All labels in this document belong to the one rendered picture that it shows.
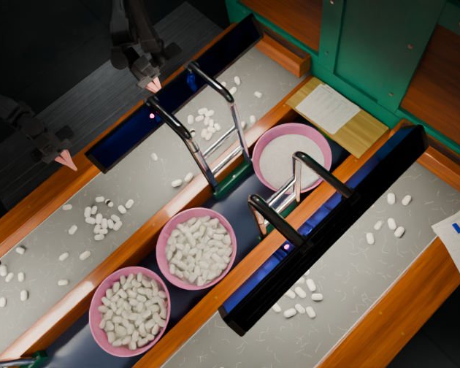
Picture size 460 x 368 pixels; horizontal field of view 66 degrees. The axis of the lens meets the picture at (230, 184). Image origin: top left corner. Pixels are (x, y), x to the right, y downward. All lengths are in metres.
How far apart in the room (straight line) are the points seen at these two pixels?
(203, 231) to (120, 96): 0.77
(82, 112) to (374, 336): 1.41
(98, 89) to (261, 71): 0.75
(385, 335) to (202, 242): 0.60
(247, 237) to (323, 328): 0.37
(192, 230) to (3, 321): 0.70
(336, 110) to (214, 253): 0.64
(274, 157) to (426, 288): 0.61
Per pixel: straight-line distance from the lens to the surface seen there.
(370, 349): 1.13
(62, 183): 1.48
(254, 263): 1.13
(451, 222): 1.24
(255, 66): 1.50
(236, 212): 1.28
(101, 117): 1.67
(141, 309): 1.24
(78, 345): 1.40
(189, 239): 1.22
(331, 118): 1.30
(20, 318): 1.46
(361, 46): 1.18
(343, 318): 1.15
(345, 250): 1.17
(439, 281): 1.19
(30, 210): 1.51
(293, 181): 0.98
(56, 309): 1.35
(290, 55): 1.36
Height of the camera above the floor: 1.88
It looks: 66 degrees down
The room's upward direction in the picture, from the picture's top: 24 degrees counter-clockwise
